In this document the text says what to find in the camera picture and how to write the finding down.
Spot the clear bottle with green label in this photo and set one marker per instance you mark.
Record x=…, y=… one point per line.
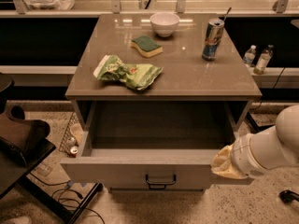
x=263, y=60

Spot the white bowl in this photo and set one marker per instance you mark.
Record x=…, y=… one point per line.
x=164, y=24

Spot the red soda can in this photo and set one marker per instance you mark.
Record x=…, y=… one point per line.
x=73, y=151

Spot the green chip bag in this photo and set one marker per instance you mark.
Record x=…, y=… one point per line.
x=134, y=76

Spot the small clear water bottle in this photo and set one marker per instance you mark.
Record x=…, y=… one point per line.
x=249, y=56

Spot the green yellow sponge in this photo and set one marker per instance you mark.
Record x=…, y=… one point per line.
x=146, y=46

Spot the black object on floor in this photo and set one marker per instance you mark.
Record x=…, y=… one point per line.
x=287, y=196

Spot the grey top drawer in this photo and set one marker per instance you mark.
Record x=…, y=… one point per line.
x=154, y=145

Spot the grey drawer cabinet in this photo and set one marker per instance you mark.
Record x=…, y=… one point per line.
x=185, y=76

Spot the wire basket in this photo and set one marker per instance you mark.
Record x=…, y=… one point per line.
x=72, y=135

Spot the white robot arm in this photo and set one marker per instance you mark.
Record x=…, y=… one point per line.
x=255, y=154

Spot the black chair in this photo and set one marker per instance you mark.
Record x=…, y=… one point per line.
x=23, y=146

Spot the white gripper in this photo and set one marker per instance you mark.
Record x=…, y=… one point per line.
x=241, y=156

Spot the black stand leg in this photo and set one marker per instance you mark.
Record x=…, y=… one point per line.
x=253, y=126

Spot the blue silver energy drink can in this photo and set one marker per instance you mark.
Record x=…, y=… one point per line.
x=214, y=33

